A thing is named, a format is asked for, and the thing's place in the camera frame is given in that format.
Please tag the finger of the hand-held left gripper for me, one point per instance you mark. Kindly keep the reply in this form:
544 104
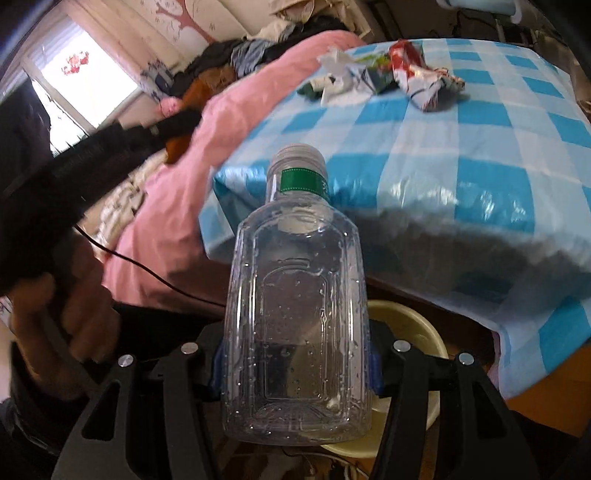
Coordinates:
171 127

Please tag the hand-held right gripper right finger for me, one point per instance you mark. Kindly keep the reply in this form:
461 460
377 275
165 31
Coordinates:
375 374

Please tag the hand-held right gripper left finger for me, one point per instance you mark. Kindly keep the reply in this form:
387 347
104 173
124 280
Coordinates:
218 374

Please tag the yellow plastic basin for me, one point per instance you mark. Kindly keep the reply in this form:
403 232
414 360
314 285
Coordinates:
415 327

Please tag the clear plastic bottle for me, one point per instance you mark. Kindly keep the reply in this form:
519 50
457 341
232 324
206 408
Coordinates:
295 300

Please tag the person's left forearm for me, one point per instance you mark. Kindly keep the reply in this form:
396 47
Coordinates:
27 429

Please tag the person's left hand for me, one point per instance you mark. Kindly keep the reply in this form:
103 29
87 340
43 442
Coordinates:
92 304

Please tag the brown garment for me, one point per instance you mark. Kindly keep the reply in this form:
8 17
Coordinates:
203 90

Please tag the pink blanket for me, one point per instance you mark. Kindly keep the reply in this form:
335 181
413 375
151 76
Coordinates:
221 138

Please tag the black clothing pile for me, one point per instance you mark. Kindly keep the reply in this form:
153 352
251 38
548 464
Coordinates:
212 60

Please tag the cream quilt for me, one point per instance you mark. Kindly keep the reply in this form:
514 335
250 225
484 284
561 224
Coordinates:
120 198

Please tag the window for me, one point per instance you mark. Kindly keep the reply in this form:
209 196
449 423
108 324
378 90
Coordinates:
78 92

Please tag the blue denim garment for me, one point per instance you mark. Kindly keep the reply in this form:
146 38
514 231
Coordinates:
254 55

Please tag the red window decoration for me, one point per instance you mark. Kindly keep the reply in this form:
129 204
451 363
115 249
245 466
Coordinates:
76 62

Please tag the small dark green wrapper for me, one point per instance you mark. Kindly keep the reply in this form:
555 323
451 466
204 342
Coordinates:
308 88

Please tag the beige jacket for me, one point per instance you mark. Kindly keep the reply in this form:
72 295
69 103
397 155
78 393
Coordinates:
277 27

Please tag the crumpled white tissue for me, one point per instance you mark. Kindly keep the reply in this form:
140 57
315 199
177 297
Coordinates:
337 62

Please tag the green snack wrapper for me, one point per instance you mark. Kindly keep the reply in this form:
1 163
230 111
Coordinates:
376 81

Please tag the blue checked tablecloth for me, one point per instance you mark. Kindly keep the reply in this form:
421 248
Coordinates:
461 152

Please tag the red and white wrapper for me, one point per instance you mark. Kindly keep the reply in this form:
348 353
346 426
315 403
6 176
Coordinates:
406 64

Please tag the pink tree wall decal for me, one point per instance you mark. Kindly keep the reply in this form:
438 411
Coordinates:
187 18

